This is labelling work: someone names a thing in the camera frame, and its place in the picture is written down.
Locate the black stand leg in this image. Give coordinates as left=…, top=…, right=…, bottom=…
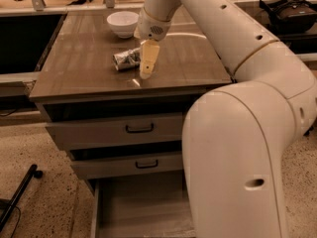
left=0, top=164, right=43, bottom=232

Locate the top drawer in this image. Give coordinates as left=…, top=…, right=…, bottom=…
left=47, top=113, right=183, bottom=151

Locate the grey drawer cabinet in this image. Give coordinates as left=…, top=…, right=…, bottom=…
left=29, top=6, right=233, bottom=238

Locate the rolling side table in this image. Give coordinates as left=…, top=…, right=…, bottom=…
left=237, top=2, right=317, bottom=63

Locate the open bottom drawer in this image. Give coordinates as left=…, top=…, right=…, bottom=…
left=90, top=171, right=196, bottom=238

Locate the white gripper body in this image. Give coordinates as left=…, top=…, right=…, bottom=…
left=137, top=8, right=171, bottom=41

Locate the silver redbull can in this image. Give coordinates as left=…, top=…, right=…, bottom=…
left=112, top=48, right=141, bottom=71

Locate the middle drawer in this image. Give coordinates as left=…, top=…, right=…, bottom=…
left=71, top=152, right=183, bottom=179

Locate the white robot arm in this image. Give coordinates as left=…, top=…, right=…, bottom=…
left=138, top=0, right=317, bottom=238

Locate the white ceramic bowl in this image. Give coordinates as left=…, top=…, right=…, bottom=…
left=107, top=11, right=139, bottom=39

